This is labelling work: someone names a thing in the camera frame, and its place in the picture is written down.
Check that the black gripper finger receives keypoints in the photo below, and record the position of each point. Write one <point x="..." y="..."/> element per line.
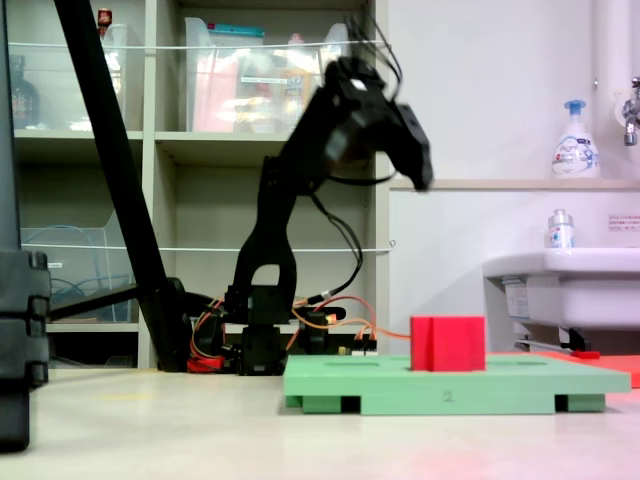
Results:
<point x="412" y="145"/>

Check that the red cross columnar block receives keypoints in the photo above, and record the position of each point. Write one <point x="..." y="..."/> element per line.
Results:
<point x="450" y="345"/>

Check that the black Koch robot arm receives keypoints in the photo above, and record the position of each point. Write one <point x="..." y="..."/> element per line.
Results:
<point x="270" y="225"/>

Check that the green shape hole board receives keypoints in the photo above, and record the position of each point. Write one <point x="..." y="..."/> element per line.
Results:
<point x="350" y="387"/>

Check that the orange bottle with pink cap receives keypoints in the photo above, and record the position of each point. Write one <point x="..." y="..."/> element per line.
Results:
<point x="295" y="85"/>

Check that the large clear plastic bin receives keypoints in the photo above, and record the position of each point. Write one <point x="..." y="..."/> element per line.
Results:
<point x="270" y="100"/>

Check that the beige shelf unit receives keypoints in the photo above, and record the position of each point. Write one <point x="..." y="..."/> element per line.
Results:
<point x="215" y="145"/>

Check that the pink folder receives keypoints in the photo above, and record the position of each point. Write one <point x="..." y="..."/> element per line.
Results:
<point x="215" y="100"/>

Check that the teal book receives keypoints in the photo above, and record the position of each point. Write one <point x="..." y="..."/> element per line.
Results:
<point x="235" y="31"/>

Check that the white soap pump bottle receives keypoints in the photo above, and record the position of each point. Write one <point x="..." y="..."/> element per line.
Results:
<point x="575" y="155"/>

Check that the small clear sanitizer bottle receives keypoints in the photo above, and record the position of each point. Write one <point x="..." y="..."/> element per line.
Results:
<point x="559" y="232"/>

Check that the metal faucet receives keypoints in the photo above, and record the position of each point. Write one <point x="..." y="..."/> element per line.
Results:
<point x="630" y="120"/>

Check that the white sink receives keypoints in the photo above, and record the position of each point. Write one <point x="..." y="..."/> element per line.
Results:
<point x="590" y="295"/>

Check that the small red flat piece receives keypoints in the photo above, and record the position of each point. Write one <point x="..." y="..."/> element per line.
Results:
<point x="585" y="355"/>

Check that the small brown capped bottle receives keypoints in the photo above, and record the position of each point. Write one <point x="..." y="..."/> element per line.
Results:
<point x="104" y="20"/>

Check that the smooth black tripod leg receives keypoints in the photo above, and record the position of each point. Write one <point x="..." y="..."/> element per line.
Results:
<point x="90" y="60"/>

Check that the clear slanted file bin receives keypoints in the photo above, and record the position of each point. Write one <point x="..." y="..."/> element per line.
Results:
<point x="75" y="270"/>

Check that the dark glass bottle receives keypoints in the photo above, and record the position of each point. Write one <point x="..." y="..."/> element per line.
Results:
<point x="25" y="100"/>

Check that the notched black tripod leg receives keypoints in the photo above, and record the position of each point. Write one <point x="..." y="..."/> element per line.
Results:
<point x="20" y="310"/>

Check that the red text wall label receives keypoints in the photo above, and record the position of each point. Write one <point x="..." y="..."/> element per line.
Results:
<point x="625" y="222"/>

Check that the sink mounting bracket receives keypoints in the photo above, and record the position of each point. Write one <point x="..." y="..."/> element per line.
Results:
<point x="575" y="337"/>

